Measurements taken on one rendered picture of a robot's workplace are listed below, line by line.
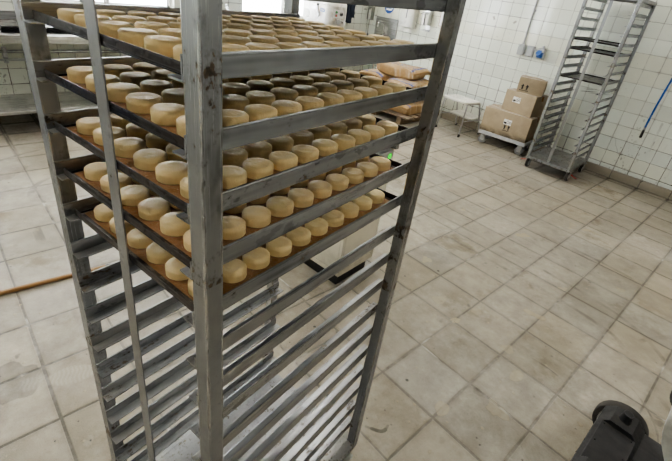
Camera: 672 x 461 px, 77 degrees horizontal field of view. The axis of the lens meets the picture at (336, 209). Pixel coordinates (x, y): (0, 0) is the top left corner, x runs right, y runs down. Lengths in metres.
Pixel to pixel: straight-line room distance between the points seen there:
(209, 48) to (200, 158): 0.12
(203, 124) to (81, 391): 1.77
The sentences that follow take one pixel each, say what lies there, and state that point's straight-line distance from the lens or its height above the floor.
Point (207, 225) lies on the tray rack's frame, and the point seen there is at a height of 1.32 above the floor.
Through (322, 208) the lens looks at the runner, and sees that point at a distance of 0.78.
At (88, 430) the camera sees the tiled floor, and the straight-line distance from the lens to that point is 2.03.
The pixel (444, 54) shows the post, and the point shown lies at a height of 1.50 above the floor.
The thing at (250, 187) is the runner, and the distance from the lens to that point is 0.62.
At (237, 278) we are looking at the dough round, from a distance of 0.74.
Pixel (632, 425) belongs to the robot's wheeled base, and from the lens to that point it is 2.22.
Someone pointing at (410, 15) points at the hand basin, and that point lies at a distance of 6.95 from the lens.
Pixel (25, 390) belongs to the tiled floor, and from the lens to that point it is 2.24.
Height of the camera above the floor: 1.60
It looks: 28 degrees down
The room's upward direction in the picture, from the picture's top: 8 degrees clockwise
